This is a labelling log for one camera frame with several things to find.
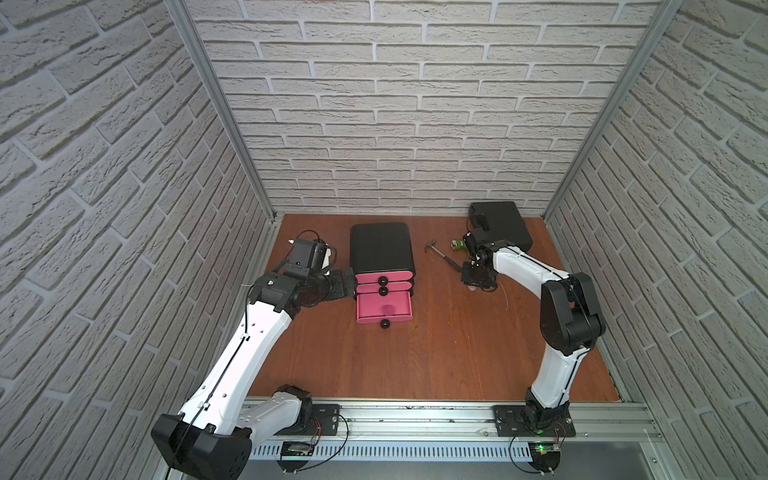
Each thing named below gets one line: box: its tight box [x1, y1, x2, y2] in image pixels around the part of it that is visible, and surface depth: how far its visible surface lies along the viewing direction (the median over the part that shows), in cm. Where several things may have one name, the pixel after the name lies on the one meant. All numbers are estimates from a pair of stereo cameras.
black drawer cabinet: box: [350, 222, 416, 283], surface depth 91 cm
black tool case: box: [468, 201, 533, 252], surface depth 116 cm
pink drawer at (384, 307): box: [356, 291, 413, 329], surface depth 92 cm
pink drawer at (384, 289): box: [356, 282, 412, 297], surface depth 89 cm
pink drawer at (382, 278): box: [355, 271, 414, 285], surface depth 85 cm
